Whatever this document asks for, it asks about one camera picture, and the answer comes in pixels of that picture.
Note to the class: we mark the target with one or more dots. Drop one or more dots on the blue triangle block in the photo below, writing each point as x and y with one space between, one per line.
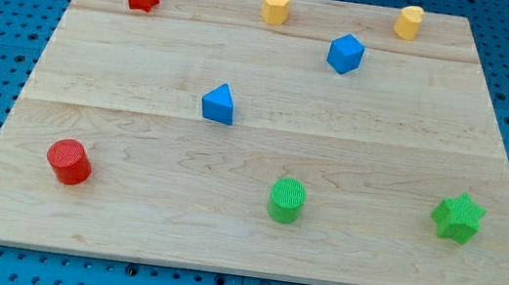
217 105

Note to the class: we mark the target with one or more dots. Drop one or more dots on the wooden board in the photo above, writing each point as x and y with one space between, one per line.
376 149

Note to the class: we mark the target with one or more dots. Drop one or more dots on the green cylinder block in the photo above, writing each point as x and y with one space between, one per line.
287 196

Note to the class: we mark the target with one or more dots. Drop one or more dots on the blue cube block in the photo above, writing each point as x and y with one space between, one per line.
345 53

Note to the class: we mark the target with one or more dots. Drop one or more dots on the yellow hexagon block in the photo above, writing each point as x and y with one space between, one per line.
275 11

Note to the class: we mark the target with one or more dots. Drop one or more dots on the red cylinder block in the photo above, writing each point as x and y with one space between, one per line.
69 161

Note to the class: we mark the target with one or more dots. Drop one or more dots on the yellow heart block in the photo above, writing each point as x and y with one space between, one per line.
408 22

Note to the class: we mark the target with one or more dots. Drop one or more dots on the green star block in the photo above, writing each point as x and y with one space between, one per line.
458 218

